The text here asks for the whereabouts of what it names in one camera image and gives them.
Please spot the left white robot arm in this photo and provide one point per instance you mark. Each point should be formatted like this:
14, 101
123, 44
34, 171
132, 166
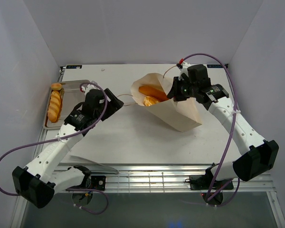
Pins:
35, 181

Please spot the metal tongs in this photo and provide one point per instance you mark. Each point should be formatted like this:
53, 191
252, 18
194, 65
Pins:
95, 161

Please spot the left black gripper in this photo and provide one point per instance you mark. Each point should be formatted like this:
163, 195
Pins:
113, 105

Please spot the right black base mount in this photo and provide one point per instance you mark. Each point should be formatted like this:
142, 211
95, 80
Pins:
202, 182

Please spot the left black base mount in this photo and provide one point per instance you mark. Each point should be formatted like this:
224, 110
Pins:
97, 182

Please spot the aluminium frame rail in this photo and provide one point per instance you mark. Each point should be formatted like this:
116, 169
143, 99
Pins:
164, 178

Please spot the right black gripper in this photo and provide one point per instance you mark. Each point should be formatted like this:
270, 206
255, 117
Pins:
174, 92

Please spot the long orange bread loaf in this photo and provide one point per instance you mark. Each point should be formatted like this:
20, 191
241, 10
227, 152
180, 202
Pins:
153, 92

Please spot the small round bun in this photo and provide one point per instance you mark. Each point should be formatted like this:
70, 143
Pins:
56, 86

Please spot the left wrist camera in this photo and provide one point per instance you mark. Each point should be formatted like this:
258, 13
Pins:
85, 88

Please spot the orange ring bread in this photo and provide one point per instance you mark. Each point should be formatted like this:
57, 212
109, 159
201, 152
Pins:
149, 100

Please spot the striped baguette bread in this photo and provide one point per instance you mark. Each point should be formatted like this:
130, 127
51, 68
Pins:
54, 106

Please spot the metal tray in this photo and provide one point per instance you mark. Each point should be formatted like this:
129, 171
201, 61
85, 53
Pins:
71, 96

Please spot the beige paper bag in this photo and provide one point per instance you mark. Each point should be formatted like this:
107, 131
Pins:
182, 116

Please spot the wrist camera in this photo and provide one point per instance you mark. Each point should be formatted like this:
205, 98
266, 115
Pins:
183, 67
85, 88

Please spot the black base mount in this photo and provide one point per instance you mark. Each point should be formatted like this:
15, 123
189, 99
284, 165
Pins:
97, 182
202, 182

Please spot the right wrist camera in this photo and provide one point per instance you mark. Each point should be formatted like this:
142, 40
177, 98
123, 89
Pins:
183, 67

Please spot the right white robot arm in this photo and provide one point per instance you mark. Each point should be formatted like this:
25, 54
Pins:
258, 155

